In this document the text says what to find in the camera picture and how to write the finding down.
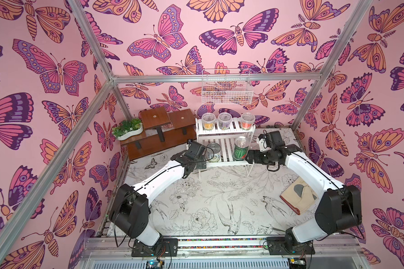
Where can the green plant in white pot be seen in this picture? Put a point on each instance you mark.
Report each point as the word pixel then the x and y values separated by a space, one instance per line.
pixel 127 129

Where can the silver tin can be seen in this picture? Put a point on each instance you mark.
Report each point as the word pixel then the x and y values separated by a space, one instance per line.
pixel 213 153

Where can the beige work glove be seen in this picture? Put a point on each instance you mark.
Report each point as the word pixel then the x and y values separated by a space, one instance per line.
pixel 299 196

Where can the green watermelon can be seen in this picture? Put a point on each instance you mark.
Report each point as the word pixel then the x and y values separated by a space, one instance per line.
pixel 241 148

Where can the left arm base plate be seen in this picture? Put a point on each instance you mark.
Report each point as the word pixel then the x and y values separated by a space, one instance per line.
pixel 155 247

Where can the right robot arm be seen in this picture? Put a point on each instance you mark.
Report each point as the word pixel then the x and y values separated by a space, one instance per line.
pixel 340 205

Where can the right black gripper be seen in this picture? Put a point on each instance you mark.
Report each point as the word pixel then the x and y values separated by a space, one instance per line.
pixel 253 157

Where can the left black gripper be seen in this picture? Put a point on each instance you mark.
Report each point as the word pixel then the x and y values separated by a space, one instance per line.
pixel 202 163

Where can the seed jar with red seeds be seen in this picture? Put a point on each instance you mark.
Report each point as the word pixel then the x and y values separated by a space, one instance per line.
pixel 246 121

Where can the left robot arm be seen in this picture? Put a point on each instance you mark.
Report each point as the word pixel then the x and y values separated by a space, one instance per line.
pixel 131 206

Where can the white slatted two-tier shelf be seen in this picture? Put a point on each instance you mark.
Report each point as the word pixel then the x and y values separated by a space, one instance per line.
pixel 226 140

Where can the white wire basket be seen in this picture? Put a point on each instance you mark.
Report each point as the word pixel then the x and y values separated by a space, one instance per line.
pixel 226 89

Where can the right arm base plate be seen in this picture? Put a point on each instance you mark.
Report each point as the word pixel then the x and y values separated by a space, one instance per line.
pixel 283 245

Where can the seed jar with yellow seeds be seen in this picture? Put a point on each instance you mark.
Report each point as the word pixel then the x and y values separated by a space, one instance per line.
pixel 208 121

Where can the seed jar with dark seeds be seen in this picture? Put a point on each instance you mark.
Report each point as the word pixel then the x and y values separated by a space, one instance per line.
pixel 224 121

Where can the brown wooden stepped stand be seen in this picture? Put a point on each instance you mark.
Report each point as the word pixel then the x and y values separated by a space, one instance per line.
pixel 161 131

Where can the front aluminium rail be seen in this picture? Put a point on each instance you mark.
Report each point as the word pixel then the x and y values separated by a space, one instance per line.
pixel 224 252

